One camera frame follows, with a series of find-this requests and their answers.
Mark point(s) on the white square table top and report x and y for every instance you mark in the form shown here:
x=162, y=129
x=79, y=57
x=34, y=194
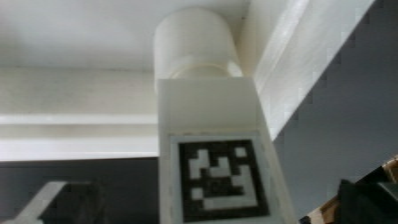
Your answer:
x=77, y=80

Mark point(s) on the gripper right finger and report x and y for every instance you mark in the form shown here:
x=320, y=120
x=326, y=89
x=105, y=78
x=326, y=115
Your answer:
x=368, y=203

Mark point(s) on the white table leg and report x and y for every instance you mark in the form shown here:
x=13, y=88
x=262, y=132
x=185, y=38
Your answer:
x=222, y=186

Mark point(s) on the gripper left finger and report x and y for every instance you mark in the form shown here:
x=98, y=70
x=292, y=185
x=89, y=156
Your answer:
x=68, y=203

